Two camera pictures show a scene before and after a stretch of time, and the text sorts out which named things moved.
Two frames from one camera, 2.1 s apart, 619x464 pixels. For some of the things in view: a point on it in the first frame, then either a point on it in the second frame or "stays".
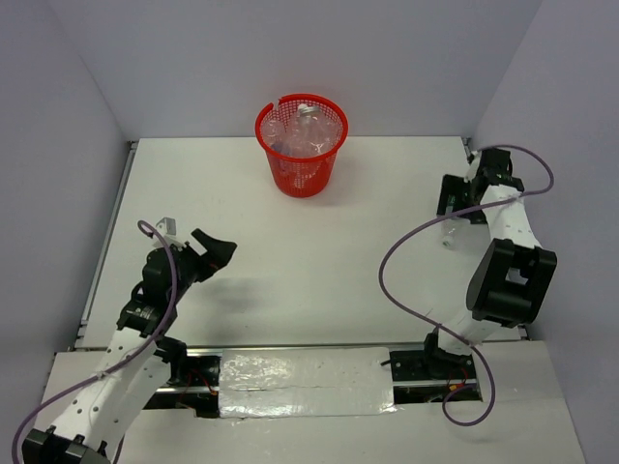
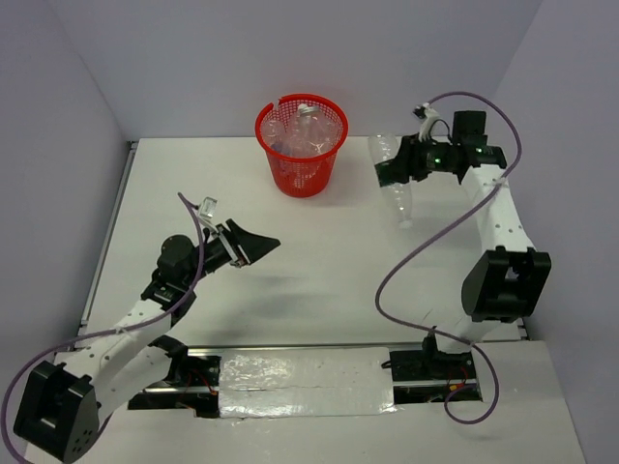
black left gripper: (217, 256) → (251, 246)
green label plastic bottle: (454, 230) → (383, 146)
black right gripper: (451, 186) → (407, 162)
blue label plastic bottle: (277, 136) stays
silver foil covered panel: (259, 383) stays
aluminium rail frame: (79, 343) stays
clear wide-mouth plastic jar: (313, 134) stays
